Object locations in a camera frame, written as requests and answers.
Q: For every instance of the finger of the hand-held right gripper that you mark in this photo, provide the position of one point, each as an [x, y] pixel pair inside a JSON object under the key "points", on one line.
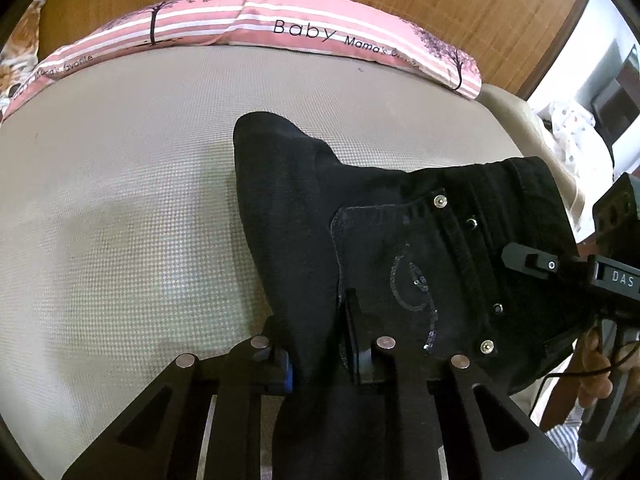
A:
{"points": [[535, 260]]}

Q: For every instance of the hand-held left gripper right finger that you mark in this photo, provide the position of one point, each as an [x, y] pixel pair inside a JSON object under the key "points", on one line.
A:
{"points": [[362, 365]]}

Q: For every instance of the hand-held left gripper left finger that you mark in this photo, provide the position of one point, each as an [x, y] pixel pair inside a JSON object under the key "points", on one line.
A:
{"points": [[285, 375]]}

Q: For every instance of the black pants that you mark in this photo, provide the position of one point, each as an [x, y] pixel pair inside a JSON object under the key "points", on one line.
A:
{"points": [[300, 210]]}

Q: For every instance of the person's right hand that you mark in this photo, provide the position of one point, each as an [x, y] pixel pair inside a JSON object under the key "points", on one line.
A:
{"points": [[595, 385]]}

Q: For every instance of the white dotted cloth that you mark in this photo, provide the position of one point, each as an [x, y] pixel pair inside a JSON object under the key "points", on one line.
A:
{"points": [[575, 125]]}

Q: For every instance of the grey striped cloth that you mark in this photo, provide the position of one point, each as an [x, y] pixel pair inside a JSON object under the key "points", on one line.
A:
{"points": [[565, 447]]}

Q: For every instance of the pink striped pillow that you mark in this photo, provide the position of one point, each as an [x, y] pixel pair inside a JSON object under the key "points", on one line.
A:
{"points": [[300, 25]]}

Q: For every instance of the orange white patterned pillow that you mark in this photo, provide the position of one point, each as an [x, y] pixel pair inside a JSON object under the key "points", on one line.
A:
{"points": [[25, 40]]}

